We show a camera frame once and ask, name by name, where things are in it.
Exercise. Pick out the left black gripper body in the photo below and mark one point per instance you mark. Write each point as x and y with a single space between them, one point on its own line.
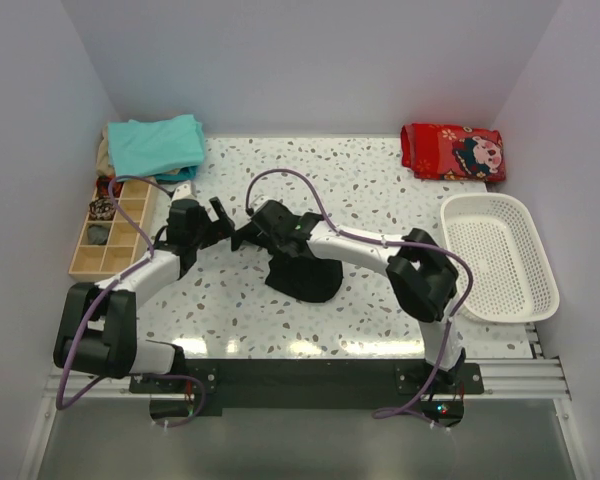
206 229

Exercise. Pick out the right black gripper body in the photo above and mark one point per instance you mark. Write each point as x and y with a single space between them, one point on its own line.
278 245

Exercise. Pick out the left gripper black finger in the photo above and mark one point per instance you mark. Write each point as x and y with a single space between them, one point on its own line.
223 221
213 236

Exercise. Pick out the black t shirt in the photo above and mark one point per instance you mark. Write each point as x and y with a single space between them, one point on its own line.
306 278

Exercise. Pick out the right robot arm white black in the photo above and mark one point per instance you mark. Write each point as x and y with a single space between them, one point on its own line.
421 275

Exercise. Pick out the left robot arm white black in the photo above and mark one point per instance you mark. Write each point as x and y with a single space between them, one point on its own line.
98 328

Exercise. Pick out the folded teal t shirt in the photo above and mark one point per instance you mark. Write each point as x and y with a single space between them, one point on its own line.
144 149

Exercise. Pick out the patterned rolled sock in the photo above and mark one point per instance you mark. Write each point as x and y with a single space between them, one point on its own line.
101 209

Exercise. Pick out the grey rolled sock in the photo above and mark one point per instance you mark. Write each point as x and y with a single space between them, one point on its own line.
97 235

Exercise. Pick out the red black rolled sock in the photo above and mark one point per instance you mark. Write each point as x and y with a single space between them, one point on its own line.
102 187

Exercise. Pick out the folded beige t shirt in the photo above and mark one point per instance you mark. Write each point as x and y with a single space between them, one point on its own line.
104 168

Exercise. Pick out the wooden compartment organizer box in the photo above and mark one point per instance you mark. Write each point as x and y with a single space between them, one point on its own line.
125 246

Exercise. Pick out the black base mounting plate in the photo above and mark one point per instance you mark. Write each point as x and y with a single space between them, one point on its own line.
211 387

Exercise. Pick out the red cartoon print cloth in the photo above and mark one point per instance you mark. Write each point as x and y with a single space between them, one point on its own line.
452 152

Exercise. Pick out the white perforated plastic basket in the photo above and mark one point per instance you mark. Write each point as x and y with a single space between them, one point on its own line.
496 236

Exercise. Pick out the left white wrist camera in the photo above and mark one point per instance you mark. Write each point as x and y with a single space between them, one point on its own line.
185 190

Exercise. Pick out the aluminium rail frame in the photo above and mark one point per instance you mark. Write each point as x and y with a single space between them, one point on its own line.
521 427

